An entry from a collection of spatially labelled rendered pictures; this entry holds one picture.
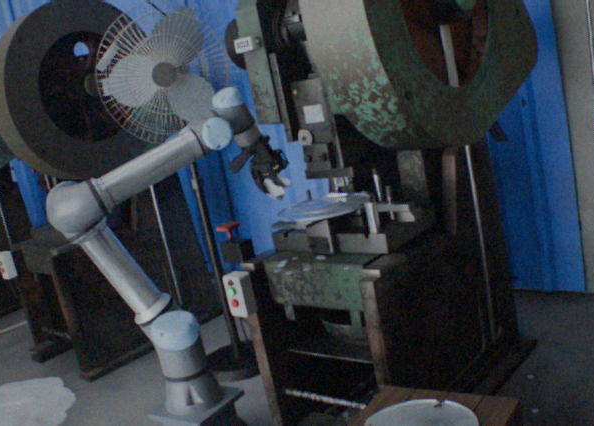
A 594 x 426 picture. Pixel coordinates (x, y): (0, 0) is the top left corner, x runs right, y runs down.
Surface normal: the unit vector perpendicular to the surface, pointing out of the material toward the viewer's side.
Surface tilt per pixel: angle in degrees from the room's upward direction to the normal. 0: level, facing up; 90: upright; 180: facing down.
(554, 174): 90
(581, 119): 90
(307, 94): 90
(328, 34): 97
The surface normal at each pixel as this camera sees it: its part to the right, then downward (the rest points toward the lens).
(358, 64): -0.53, 0.59
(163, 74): 0.02, 0.32
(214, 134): 0.35, 0.13
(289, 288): -0.63, 0.29
